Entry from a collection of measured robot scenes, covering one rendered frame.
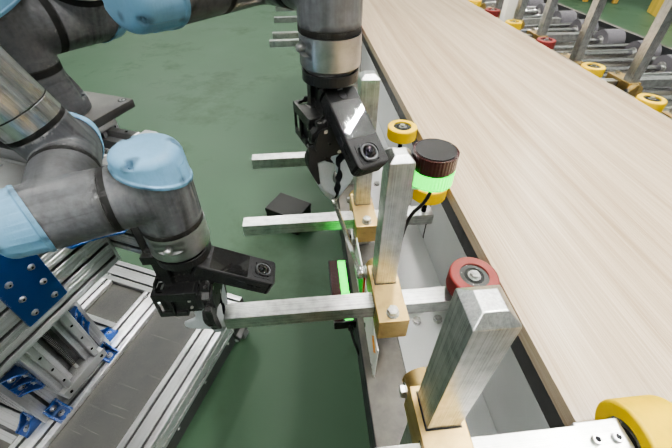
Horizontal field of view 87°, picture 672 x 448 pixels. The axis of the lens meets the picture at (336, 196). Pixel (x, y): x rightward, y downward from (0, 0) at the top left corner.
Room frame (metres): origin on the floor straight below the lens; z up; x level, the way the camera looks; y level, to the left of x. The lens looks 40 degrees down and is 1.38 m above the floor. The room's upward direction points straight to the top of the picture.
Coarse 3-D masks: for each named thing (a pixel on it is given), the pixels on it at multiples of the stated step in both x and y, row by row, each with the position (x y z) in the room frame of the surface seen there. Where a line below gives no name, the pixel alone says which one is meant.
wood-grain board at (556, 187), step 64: (384, 0) 2.44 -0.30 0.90; (448, 0) 2.44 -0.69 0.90; (384, 64) 1.35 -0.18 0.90; (448, 64) 1.35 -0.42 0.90; (512, 64) 1.35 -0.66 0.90; (576, 64) 1.35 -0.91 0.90; (448, 128) 0.86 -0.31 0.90; (512, 128) 0.86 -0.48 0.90; (576, 128) 0.86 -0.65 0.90; (640, 128) 0.86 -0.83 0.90; (448, 192) 0.60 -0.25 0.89; (512, 192) 0.59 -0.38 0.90; (576, 192) 0.59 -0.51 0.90; (640, 192) 0.59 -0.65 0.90; (512, 256) 0.41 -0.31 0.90; (576, 256) 0.41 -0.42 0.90; (640, 256) 0.41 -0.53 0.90; (576, 320) 0.29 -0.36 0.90; (640, 320) 0.29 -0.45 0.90; (576, 384) 0.20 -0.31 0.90; (640, 384) 0.20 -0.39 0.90
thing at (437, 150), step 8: (424, 144) 0.41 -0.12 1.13; (432, 144) 0.41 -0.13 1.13; (440, 144) 0.41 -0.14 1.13; (448, 144) 0.41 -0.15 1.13; (424, 152) 0.39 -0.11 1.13; (432, 152) 0.39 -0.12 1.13; (440, 152) 0.39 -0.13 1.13; (448, 152) 0.39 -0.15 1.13; (456, 152) 0.39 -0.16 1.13; (432, 160) 0.37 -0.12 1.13; (440, 160) 0.37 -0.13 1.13; (448, 160) 0.37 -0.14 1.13; (424, 200) 0.40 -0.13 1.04; (416, 208) 0.40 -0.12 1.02; (408, 216) 0.40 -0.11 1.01
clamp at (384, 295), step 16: (368, 272) 0.40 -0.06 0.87; (368, 288) 0.39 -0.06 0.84; (384, 288) 0.36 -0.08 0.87; (400, 288) 0.36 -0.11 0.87; (384, 304) 0.33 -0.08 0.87; (400, 304) 0.33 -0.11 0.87; (384, 320) 0.30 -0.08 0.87; (400, 320) 0.30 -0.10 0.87; (384, 336) 0.30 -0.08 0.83; (400, 336) 0.30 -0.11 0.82
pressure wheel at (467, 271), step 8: (456, 264) 0.39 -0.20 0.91; (464, 264) 0.39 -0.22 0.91; (472, 264) 0.39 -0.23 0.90; (480, 264) 0.39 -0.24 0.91; (488, 264) 0.39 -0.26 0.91; (448, 272) 0.38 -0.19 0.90; (456, 272) 0.37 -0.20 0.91; (464, 272) 0.37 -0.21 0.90; (472, 272) 0.37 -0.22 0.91; (480, 272) 0.37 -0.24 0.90; (488, 272) 0.37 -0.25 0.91; (496, 272) 0.37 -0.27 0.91; (448, 280) 0.36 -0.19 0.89; (456, 280) 0.35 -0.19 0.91; (464, 280) 0.36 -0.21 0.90; (472, 280) 0.36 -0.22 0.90; (480, 280) 0.36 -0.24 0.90; (488, 280) 0.36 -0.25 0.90; (496, 280) 0.35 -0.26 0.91; (448, 288) 0.36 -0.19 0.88
